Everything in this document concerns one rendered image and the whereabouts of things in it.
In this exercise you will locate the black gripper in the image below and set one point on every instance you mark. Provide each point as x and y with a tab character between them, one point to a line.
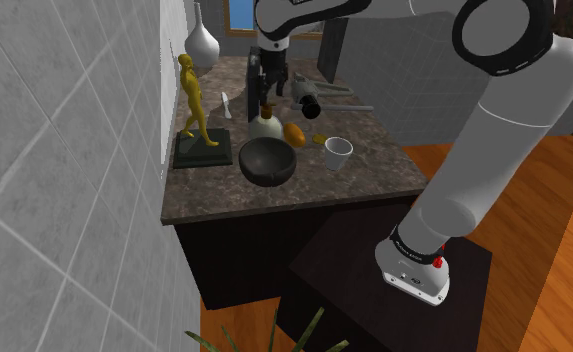
272	61

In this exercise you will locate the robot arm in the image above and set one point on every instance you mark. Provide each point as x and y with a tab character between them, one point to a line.
510	136

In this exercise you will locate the black upright box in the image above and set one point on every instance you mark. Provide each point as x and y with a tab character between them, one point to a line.
253	92

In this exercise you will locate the grey tool with black cylinder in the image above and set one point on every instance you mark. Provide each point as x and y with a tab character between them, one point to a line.
309	97

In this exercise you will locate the cream bottle with gold cap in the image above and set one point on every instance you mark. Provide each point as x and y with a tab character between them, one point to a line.
265	128

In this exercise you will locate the white knife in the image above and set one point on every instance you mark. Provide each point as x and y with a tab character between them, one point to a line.
226	105

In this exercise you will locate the orange oval fruit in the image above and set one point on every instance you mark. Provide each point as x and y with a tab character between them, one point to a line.
294	135

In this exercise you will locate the small yellow flat piece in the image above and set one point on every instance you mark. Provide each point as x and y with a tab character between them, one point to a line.
319	139

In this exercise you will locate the dark grey bowl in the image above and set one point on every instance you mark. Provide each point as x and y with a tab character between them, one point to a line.
267	162

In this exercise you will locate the gold figure on dark base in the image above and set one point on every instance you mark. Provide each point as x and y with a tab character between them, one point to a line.
196	105

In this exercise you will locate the wood-framed window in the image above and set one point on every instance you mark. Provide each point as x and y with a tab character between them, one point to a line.
241	14

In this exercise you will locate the white long-necked vase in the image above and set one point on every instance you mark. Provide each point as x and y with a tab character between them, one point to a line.
201	45

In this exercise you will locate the white cup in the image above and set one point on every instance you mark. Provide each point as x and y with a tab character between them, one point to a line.
337	155

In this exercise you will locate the dark base cabinet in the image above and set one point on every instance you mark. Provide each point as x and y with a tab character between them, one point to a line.
227	253

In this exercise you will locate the dark robot stand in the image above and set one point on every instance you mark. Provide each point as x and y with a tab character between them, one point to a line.
344	273

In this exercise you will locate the green leafy plant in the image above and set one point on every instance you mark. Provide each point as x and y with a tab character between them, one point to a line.
310	326

